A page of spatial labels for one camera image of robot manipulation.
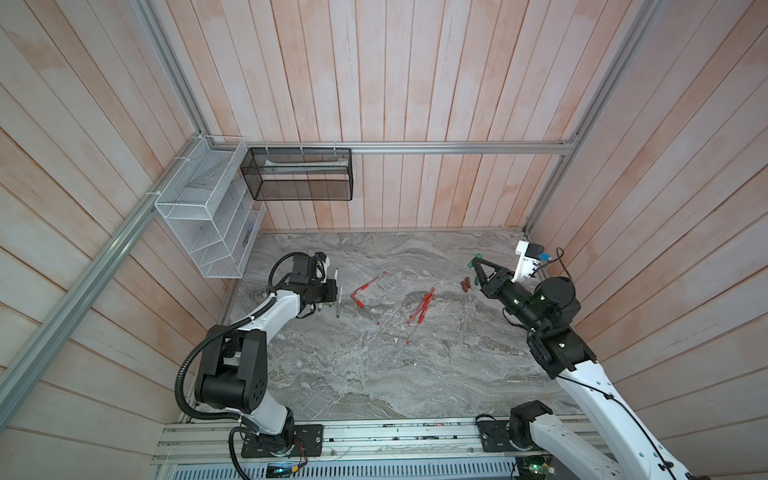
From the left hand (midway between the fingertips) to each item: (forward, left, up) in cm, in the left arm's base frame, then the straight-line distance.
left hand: (335, 293), depth 92 cm
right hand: (-7, -36, +25) cm, 44 cm away
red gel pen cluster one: (-1, -27, -8) cm, 28 cm away
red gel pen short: (0, -8, -8) cm, 11 cm away
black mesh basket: (+40, +15, +16) cm, 46 cm away
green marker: (+2, 0, -8) cm, 9 cm away
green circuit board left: (-45, +10, -8) cm, 47 cm away
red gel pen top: (+8, -9, -9) cm, 15 cm away
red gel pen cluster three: (-5, -26, -8) cm, 28 cm away
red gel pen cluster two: (+1, -30, -9) cm, 31 cm away
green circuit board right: (-44, -52, -8) cm, 68 cm away
